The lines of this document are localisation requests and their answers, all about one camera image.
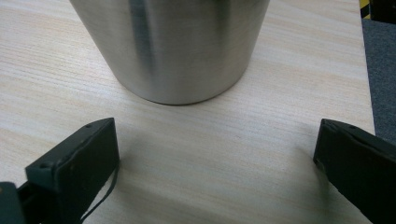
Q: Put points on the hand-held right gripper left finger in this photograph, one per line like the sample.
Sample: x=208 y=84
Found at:
x=84 y=161

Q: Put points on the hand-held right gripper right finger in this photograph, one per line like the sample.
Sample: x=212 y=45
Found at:
x=361 y=168

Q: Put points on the stainless steel tumbler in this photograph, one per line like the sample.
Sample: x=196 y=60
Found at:
x=174 y=46

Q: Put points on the yellow-black striped stand base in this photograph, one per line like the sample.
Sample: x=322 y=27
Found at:
x=364 y=9

